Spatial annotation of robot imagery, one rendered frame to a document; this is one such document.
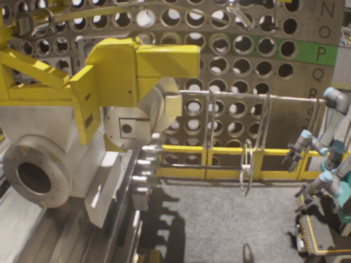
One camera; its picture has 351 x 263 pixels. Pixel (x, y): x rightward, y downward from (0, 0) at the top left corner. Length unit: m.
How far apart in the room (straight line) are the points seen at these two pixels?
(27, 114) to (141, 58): 0.48
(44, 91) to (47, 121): 0.11
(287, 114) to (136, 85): 2.93
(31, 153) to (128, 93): 0.43
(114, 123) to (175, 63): 0.36
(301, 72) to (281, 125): 0.79
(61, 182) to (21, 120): 0.29
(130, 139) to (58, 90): 0.40
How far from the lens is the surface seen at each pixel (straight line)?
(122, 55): 1.00
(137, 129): 1.12
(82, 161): 1.19
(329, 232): 2.42
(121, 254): 1.61
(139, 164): 1.86
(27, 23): 1.03
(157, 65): 1.00
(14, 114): 1.11
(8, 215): 1.58
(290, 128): 3.88
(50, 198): 1.15
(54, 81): 0.95
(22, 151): 1.02
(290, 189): 3.17
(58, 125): 1.02
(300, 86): 3.65
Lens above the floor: 1.99
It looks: 31 degrees down
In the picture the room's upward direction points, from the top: straight up
